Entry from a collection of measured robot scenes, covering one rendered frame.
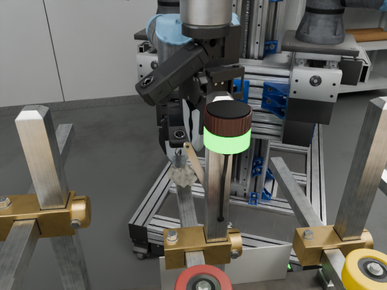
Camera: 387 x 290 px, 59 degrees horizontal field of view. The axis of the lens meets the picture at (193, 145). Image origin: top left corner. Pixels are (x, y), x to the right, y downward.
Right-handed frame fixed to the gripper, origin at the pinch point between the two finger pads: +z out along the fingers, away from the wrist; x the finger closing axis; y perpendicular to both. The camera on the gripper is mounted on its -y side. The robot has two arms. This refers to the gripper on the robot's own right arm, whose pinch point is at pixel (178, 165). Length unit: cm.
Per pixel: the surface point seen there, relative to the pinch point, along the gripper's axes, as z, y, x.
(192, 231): -4.4, -27.6, -0.3
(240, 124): -30.0, -36.3, -5.0
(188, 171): -4.4, -9.0, -1.5
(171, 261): -1.5, -31.2, 3.7
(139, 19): 8, 231, 13
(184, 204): -3.4, -19.0, 0.3
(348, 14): 12, 252, -183
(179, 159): -3.4, -2.3, -0.2
